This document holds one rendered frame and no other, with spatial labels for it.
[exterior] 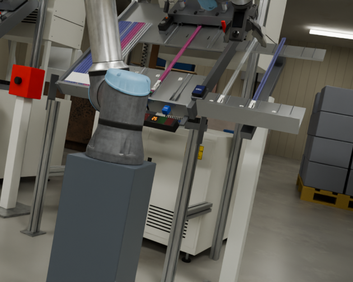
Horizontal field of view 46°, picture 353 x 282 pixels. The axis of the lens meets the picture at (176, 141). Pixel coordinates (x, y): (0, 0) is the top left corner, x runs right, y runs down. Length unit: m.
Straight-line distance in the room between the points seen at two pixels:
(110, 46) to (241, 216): 0.82
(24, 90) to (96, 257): 1.39
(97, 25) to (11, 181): 1.39
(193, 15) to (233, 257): 1.10
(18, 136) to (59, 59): 5.33
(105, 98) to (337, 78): 10.04
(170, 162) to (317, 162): 2.83
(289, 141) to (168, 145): 8.91
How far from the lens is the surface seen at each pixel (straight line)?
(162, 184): 2.00
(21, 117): 2.35
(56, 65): 7.62
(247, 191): 1.60
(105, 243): 1.05
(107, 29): 1.18
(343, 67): 10.98
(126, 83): 1.03
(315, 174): 4.62
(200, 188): 1.91
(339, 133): 4.61
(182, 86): 1.71
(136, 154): 1.05
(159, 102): 1.65
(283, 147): 10.79
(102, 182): 1.02
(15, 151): 2.37
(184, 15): 2.06
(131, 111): 1.04
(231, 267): 1.67
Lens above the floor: 0.71
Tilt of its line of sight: 4 degrees down
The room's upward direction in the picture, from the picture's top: 11 degrees clockwise
